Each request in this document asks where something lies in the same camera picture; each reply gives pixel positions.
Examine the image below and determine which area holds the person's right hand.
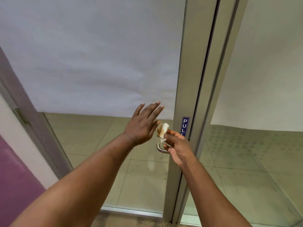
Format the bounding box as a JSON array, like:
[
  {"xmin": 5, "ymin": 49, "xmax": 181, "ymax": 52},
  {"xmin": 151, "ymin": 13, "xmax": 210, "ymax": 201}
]
[{"xmin": 163, "ymin": 130, "xmax": 195, "ymax": 170}]

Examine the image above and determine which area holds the person's left hand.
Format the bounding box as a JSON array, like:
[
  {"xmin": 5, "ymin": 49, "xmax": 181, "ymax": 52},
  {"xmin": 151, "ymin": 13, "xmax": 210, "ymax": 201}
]
[{"xmin": 123, "ymin": 102, "xmax": 165, "ymax": 146}]

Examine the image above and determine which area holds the stained white tissue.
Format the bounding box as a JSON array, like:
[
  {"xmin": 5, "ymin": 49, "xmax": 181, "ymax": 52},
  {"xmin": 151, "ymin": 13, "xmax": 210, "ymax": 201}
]
[{"xmin": 156, "ymin": 121, "xmax": 170, "ymax": 143}]

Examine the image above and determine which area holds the person's left forearm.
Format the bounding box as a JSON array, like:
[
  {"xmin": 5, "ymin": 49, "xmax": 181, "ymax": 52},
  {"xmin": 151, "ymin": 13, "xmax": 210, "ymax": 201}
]
[{"xmin": 9, "ymin": 133, "xmax": 136, "ymax": 227}]

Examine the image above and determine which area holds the person's right forearm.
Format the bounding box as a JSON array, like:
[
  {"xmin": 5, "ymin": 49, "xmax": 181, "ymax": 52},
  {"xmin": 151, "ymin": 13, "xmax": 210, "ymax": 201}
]
[{"xmin": 182, "ymin": 154, "xmax": 253, "ymax": 227}]

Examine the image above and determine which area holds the blue door sign sticker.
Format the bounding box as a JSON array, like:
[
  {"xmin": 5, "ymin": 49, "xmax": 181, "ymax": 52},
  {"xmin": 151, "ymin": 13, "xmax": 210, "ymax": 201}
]
[{"xmin": 181, "ymin": 117, "xmax": 190, "ymax": 137}]

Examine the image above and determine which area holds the aluminium framed glass side panel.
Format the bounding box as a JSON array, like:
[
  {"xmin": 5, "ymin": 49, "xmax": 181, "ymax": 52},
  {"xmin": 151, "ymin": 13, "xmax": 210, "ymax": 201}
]
[{"xmin": 171, "ymin": 0, "xmax": 303, "ymax": 227}]

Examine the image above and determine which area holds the white paper sheet on door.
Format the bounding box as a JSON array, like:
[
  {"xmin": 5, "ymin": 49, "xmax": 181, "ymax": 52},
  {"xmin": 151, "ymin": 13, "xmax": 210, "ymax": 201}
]
[{"xmin": 0, "ymin": 0, "xmax": 186, "ymax": 119}]

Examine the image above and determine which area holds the white paper sheet on side panel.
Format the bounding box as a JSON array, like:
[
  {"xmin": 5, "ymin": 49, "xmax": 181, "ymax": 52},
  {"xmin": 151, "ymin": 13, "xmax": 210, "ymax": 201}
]
[{"xmin": 210, "ymin": 0, "xmax": 303, "ymax": 133}]

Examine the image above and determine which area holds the silver metal door handle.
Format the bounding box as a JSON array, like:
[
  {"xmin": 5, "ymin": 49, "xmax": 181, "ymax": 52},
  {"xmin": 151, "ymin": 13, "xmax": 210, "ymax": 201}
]
[{"xmin": 156, "ymin": 143, "xmax": 171, "ymax": 154}]

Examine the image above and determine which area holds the glass door with aluminium frame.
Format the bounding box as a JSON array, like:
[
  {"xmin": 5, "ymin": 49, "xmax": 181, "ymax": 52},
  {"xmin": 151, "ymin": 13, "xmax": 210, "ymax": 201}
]
[{"xmin": 0, "ymin": 0, "xmax": 224, "ymax": 224}]

